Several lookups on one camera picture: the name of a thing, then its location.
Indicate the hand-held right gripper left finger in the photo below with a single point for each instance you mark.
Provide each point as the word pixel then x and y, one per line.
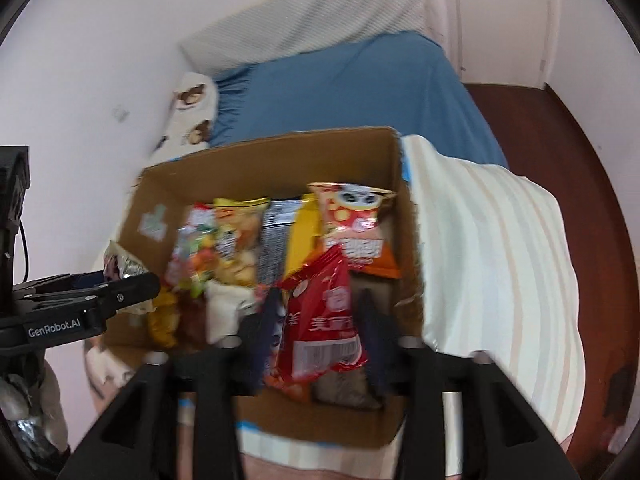
pixel 260 345

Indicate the bear print pillow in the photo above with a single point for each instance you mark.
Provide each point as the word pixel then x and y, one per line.
pixel 192 110

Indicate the colourful candy bag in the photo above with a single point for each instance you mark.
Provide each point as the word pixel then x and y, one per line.
pixel 192 250

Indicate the cardboard box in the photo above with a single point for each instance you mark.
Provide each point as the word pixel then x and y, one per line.
pixel 390 170

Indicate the small orange snack packet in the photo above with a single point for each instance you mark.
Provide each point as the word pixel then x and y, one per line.
pixel 287 387

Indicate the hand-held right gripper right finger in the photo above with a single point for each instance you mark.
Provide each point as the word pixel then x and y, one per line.
pixel 375 345

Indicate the white door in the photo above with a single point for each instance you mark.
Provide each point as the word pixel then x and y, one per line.
pixel 500 20

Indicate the grey snack packet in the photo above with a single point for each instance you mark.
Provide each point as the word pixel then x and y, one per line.
pixel 345 391

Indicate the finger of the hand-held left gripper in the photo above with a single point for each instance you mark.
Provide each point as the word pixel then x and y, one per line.
pixel 130 290

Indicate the black and white snack packet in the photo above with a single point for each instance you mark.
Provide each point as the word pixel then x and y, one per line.
pixel 275 240

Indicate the silver foil snack packet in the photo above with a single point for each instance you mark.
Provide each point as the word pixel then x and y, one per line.
pixel 122 262

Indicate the small yellow snack packet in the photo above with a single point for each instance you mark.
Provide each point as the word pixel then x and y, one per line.
pixel 162 320

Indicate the yellow chips bag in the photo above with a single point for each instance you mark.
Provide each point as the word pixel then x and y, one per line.
pixel 240 240

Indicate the red snack packet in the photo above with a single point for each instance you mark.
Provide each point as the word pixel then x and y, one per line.
pixel 325 320

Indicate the blue bed sheet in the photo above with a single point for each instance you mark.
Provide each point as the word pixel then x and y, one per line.
pixel 350 90

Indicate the plain yellow snack packet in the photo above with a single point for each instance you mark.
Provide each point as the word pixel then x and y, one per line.
pixel 300 240

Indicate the orange cartoon snack bag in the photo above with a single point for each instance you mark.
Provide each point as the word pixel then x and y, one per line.
pixel 355 230

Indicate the grey striped pillow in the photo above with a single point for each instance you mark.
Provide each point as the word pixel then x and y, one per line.
pixel 310 15

